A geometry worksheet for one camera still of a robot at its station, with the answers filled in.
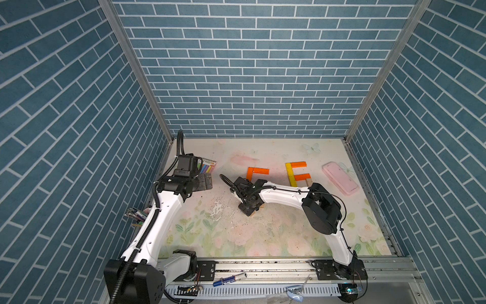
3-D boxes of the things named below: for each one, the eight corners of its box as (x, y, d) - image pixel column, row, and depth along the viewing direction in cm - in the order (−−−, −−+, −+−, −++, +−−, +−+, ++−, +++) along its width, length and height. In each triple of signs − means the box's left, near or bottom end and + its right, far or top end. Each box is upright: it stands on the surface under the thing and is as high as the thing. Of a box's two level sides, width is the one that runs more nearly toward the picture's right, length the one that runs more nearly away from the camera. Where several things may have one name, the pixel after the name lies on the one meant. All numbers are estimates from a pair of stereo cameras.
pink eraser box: (348, 197, 98) (351, 194, 95) (319, 168, 110) (320, 165, 107) (358, 191, 100) (360, 188, 98) (327, 163, 112) (329, 160, 110)
